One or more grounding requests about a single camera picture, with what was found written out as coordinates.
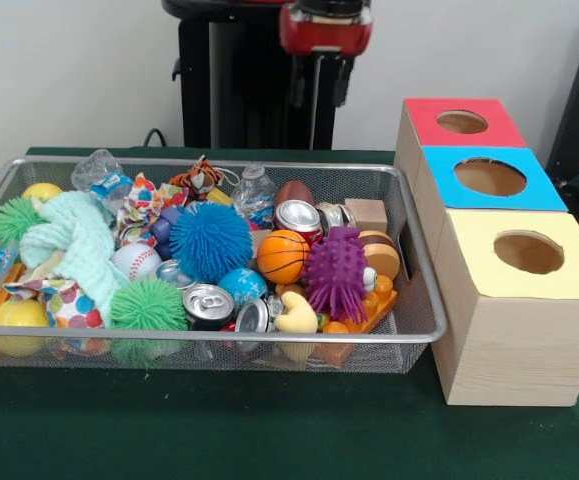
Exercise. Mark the shallow silver mesh bin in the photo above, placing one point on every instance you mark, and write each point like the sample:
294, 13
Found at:
269, 352

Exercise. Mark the wooden box with three holes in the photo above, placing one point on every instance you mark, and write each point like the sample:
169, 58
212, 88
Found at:
519, 350

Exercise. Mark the orange toy basketball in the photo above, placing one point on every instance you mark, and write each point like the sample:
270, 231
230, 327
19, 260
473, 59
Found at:
281, 255

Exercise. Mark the purple spiky rubber toy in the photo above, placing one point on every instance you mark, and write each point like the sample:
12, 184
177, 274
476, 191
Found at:
336, 270

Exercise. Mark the mint green cloth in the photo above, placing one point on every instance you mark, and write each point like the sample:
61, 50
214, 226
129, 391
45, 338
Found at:
79, 235

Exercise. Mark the green spiky rubber ball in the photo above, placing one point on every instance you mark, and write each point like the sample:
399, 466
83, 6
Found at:
149, 305

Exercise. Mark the toy hamburger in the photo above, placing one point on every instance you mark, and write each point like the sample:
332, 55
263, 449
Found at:
381, 252

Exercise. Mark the blue spiky rubber ball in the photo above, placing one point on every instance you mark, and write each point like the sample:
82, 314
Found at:
211, 240

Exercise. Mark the tiger plush toy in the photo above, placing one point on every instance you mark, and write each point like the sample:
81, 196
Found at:
199, 175

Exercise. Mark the polka dot cloth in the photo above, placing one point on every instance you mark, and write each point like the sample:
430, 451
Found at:
69, 302
136, 210
171, 195

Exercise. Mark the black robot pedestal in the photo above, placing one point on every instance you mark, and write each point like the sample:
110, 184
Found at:
249, 100

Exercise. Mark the red soda can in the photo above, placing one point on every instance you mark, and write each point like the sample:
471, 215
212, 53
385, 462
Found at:
298, 220

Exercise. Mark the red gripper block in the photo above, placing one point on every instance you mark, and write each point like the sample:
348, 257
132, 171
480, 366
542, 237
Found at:
319, 32

